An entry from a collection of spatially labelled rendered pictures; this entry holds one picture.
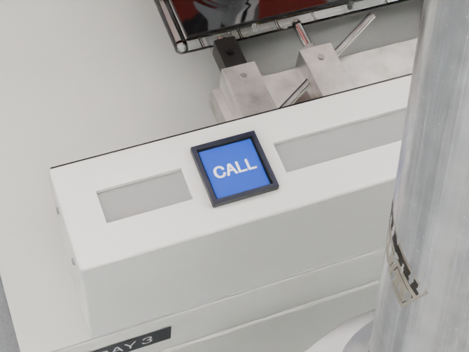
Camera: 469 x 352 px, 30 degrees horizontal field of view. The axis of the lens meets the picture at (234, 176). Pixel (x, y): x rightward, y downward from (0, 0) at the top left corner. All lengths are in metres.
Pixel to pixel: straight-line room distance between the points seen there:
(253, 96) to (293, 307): 0.23
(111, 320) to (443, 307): 0.44
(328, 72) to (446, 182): 0.51
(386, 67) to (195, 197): 0.29
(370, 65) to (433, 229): 0.55
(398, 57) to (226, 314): 0.31
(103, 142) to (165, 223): 0.22
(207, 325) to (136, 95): 0.25
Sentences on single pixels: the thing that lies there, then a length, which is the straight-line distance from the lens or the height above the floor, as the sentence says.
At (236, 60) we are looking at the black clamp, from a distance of 0.84.
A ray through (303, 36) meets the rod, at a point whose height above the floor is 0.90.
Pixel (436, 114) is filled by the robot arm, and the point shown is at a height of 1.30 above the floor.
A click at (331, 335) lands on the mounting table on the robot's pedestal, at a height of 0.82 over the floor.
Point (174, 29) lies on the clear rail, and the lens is 0.86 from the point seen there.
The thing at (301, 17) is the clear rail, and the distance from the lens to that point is 0.89.
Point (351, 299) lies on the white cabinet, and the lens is 0.95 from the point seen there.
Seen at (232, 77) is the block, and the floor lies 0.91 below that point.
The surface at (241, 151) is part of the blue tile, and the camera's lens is 0.71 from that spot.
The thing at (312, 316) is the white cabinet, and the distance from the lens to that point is 0.95.
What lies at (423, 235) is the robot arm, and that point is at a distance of 0.36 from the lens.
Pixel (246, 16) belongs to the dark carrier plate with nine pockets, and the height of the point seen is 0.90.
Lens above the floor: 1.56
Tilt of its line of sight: 58 degrees down
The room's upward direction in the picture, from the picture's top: 9 degrees clockwise
